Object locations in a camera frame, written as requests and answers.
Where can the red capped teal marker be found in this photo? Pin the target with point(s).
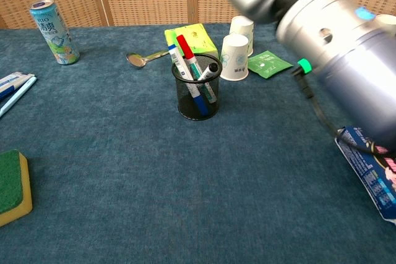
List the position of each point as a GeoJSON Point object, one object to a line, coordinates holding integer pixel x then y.
{"type": "Point", "coordinates": [185, 49]}

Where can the black pen cup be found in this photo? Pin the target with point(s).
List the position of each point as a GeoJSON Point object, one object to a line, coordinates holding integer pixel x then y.
{"type": "Point", "coordinates": [198, 109]}

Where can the black capped white marker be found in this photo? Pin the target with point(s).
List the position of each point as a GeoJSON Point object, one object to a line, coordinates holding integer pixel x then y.
{"type": "Point", "coordinates": [210, 70]}

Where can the blue capped white marker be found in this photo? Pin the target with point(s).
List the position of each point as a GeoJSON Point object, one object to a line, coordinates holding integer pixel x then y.
{"type": "Point", "coordinates": [179, 63]}

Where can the white paper cup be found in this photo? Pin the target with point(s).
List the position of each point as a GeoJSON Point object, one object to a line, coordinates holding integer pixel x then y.
{"type": "Point", "coordinates": [234, 60]}
{"type": "Point", "coordinates": [242, 33]}

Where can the green tissue box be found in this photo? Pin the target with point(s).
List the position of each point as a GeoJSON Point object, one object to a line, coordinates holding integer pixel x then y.
{"type": "Point", "coordinates": [201, 40]}

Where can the green tea sachet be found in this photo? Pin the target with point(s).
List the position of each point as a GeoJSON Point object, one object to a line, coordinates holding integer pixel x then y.
{"type": "Point", "coordinates": [269, 64]}

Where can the metal spoon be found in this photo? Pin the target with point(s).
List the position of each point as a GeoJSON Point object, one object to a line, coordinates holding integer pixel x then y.
{"type": "Point", "coordinates": [136, 60]}

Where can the light blue drink can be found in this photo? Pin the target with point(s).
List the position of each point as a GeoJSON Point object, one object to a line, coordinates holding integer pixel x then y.
{"type": "Point", "coordinates": [55, 35]}

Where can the blue table cloth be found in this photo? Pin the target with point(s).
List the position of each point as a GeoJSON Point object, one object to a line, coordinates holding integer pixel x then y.
{"type": "Point", "coordinates": [154, 183]}

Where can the dark blue snack packet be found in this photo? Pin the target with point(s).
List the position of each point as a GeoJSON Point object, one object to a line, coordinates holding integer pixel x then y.
{"type": "Point", "coordinates": [371, 177]}

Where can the light blue toothbrush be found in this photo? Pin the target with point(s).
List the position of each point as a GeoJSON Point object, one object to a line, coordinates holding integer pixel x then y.
{"type": "Point", "coordinates": [18, 94]}

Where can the blue white toothpaste tube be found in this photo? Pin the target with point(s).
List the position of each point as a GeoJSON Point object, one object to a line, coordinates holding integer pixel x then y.
{"type": "Point", "coordinates": [12, 81]}

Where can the green yellow scouring sponge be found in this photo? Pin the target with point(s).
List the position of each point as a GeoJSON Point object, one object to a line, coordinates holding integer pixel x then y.
{"type": "Point", "coordinates": [10, 180]}

